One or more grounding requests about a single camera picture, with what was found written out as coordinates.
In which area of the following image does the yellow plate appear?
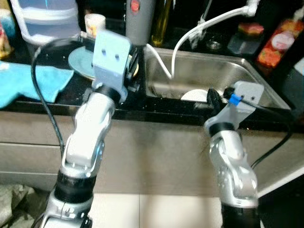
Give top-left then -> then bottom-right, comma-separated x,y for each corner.
128,62 -> 140,79

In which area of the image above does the white bowl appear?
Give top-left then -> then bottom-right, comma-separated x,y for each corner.
180,89 -> 209,101

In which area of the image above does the stainless steel sink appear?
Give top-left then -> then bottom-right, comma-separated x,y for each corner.
142,47 -> 282,110

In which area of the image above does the grey tumbler with red logo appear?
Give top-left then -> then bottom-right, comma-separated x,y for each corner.
125,0 -> 157,47

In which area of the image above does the light blue plate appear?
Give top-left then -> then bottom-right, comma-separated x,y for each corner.
68,45 -> 98,80

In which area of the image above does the round steel sink hole cap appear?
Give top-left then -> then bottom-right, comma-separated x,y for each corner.
207,40 -> 223,50

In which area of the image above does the yellow oil bottle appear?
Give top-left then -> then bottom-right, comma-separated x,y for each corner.
151,0 -> 172,47

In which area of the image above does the white printed cup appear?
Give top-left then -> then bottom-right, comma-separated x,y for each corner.
85,13 -> 106,38

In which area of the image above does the clear plastic sponge box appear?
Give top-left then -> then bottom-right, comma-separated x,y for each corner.
227,31 -> 262,55

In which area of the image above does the pink yellow sponge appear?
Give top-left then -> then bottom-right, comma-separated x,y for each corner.
237,22 -> 265,36

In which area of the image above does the red peach soap bottle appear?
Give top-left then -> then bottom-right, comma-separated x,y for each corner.
256,18 -> 304,68

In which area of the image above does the light blue towel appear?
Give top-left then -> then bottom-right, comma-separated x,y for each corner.
0,62 -> 74,109

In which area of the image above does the grey drawer front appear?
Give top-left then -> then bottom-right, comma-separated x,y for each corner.
0,110 -> 79,143
0,140 -> 67,174

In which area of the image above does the dark side cabinet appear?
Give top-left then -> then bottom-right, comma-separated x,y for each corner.
259,164 -> 304,228

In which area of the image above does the blue mug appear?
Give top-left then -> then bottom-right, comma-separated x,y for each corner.
0,9 -> 17,38

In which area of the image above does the green woven sack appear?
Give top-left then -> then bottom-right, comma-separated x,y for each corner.
0,183 -> 62,228

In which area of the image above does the blue cable tape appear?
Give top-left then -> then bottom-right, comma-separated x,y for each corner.
227,94 -> 240,105

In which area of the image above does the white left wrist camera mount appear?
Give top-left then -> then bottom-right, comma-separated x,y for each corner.
91,29 -> 132,103

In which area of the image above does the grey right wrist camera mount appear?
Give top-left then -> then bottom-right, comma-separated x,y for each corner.
207,81 -> 265,133

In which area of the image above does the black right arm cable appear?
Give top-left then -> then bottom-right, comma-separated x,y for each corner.
237,97 -> 294,169

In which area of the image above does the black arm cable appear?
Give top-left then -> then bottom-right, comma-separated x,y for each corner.
30,37 -> 95,157
237,97 -> 294,169

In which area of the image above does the white flexible hose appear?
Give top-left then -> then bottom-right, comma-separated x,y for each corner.
145,0 -> 259,79

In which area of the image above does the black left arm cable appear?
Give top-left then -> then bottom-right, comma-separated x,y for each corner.
30,37 -> 95,157

